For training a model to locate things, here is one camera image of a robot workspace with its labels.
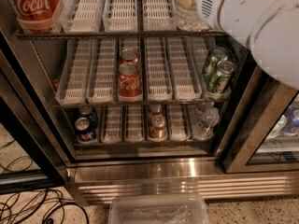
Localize open glass fridge door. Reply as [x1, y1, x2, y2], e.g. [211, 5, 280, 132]
[0, 49, 69, 195]

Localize top wire shelf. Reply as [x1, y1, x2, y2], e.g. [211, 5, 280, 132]
[14, 29, 227, 40]

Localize green drink can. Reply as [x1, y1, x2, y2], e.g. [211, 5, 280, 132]
[207, 61, 235, 93]
[202, 47, 228, 81]

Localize clear plastic bin on floor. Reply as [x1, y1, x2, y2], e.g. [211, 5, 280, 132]
[108, 194, 210, 224]

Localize orange drink can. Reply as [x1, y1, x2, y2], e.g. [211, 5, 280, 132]
[148, 105, 163, 119]
[149, 115, 166, 139]

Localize blue can behind right door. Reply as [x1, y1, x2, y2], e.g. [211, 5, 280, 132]
[282, 105, 299, 136]

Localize front green drink can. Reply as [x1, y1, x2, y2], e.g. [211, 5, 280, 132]
[207, 61, 235, 93]

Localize rear small clear bottle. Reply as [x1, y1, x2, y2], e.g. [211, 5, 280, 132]
[195, 101, 215, 116]

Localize large red Coca-Cola bottle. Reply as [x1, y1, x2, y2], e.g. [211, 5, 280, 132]
[12, 0, 63, 33]

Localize rear red Coca-Cola can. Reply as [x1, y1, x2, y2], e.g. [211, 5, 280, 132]
[119, 48, 139, 65]

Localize front orange drink can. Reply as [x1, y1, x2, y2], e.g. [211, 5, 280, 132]
[149, 115, 166, 139]

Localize blue pepsi can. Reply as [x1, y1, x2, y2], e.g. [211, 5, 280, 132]
[75, 118, 96, 142]
[78, 105, 98, 128]

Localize black cables on floor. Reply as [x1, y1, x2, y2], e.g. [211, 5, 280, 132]
[0, 138, 91, 224]

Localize small clear bottle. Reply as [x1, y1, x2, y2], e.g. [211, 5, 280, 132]
[195, 101, 215, 116]
[195, 107, 220, 141]

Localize rear blue Pepsi can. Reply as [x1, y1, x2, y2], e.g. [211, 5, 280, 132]
[78, 105, 98, 128]

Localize front red Coca-Cola can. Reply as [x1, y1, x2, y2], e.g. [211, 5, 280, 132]
[118, 63, 142, 102]

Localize middle wire shelf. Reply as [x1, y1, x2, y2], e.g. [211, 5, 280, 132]
[53, 99, 228, 108]

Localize white can behind right door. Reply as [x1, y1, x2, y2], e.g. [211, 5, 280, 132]
[267, 115, 287, 139]

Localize right closed glass fridge door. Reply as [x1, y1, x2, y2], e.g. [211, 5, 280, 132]
[223, 67, 298, 173]

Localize stainless steel fridge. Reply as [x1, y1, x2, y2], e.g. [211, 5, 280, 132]
[0, 0, 299, 204]

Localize wire shelf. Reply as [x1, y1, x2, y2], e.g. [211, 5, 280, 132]
[14, 29, 227, 40]
[53, 99, 228, 108]

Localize red coca-cola can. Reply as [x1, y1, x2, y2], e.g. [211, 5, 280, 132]
[118, 63, 142, 102]
[119, 48, 139, 65]

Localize front blue Pepsi can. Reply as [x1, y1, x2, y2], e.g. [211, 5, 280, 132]
[75, 118, 96, 142]

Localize front small clear bottle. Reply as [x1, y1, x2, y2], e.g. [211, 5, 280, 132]
[195, 107, 220, 141]

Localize rear orange drink can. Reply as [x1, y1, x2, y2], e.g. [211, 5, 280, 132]
[148, 105, 163, 119]

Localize rear green drink can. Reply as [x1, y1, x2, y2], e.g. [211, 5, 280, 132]
[202, 47, 228, 81]

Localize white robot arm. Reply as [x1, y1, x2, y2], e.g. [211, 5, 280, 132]
[177, 0, 299, 90]

